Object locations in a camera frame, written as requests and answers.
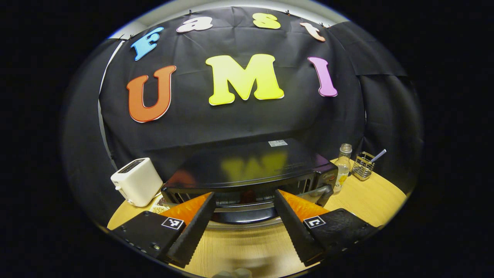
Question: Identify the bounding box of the black electric oven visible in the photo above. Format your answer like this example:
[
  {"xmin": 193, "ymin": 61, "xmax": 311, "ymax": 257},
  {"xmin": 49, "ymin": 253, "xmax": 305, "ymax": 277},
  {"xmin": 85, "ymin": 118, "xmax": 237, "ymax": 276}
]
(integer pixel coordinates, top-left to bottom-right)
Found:
[{"xmin": 161, "ymin": 138, "xmax": 339, "ymax": 231}]

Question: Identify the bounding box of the wire mesh utensil holder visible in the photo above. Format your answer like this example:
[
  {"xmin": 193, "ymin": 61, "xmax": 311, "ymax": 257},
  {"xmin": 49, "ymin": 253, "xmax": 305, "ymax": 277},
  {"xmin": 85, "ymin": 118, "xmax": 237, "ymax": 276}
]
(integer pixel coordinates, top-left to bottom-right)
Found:
[{"xmin": 352, "ymin": 152, "xmax": 376, "ymax": 181}]

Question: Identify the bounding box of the white divided snack dish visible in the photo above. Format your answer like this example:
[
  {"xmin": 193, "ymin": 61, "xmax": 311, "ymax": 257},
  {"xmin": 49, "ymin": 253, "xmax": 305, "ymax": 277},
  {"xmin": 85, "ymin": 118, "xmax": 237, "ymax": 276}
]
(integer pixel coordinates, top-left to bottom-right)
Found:
[{"xmin": 150, "ymin": 193, "xmax": 172, "ymax": 214}]

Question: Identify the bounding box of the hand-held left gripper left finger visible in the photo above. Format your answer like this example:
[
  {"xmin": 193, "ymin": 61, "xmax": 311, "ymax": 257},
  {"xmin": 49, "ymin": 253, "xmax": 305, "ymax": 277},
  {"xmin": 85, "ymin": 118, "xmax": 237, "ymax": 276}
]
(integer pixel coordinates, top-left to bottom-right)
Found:
[{"xmin": 110, "ymin": 192, "xmax": 217, "ymax": 269}]

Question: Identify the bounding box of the clear glass bottle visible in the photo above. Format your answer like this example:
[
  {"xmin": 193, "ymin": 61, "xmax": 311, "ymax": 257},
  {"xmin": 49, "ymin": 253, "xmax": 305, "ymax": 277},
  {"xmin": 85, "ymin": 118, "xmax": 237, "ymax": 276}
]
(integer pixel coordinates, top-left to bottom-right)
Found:
[{"xmin": 333, "ymin": 143, "xmax": 352, "ymax": 193}]

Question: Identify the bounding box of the white toaster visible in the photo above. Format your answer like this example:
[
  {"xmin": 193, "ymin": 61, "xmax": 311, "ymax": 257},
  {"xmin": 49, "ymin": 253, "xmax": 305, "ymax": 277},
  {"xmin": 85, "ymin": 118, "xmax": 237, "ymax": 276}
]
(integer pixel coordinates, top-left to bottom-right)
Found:
[{"xmin": 110, "ymin": 158, "xmax": 164, "ymax": 207}]

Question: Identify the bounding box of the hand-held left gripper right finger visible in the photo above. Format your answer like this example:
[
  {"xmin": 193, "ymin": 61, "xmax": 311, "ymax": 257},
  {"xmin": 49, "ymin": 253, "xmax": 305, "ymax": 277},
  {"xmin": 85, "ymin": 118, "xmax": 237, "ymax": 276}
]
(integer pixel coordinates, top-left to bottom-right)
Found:
[{"xmin": 273, "ymin": 189, "xmax": 381, "ymax": 267}]

